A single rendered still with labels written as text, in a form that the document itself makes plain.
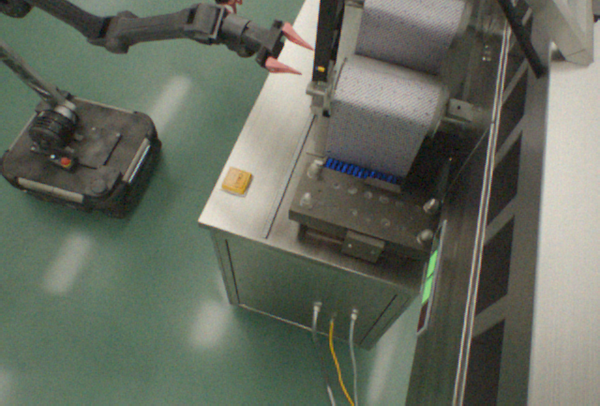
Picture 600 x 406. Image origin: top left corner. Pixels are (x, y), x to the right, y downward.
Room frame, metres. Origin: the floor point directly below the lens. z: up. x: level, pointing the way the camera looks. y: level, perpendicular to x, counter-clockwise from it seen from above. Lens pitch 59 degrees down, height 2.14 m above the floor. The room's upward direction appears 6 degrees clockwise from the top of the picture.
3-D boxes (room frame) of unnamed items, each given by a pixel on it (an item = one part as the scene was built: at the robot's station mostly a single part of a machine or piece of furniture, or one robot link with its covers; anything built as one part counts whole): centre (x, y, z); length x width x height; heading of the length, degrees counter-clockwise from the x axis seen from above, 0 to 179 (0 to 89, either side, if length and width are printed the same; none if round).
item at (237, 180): (0.71, 0.19, 0.91); 0.07 x 0.07 x 0.02; 77
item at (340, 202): (0.60, -0.19, 1.00); 0.40 x 0.16 x 0.06; 77
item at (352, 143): (0.73, -0.18, 1.11); 0.23 x 0.01 x 0.18; 77
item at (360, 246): (0.51, -0.18, 0.96); 0.10 x 0.03 x 0.11; 77
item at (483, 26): (0.99, -0.41, 1.33); 0.07 x 0.07 x 0.07; 77
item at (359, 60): (0.90, -0.22, 1.17); 0.26 x 0.12 x 0.12; 77
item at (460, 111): (0.75, -0.36, 1.28); 0.06 x 0.05 x 0.02; 77
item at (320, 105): (0.86, -0.04, 1.05); 0.06 x 0.05 x 0.31; 77
